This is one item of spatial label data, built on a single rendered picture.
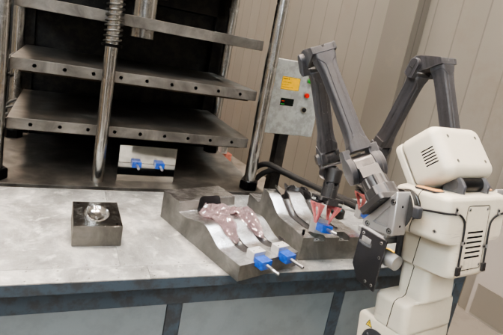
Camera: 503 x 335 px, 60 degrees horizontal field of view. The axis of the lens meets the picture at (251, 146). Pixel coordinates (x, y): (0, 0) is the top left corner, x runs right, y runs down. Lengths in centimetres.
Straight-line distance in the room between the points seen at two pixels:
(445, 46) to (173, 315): 287
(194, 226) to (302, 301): 49
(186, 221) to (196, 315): 32
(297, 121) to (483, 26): 167
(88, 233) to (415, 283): 99
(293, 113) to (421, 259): 131
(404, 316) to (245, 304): 54
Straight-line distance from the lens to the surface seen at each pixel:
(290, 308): 168
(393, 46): 381
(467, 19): 362
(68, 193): 191
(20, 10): 262
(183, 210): 164
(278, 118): 235
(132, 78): 204
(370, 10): 427
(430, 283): 133
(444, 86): 158
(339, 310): 181
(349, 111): 124
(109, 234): 149
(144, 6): 229
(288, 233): 166
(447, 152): 122
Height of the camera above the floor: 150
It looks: 13 degrees down
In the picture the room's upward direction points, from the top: 11 degrees clockwise
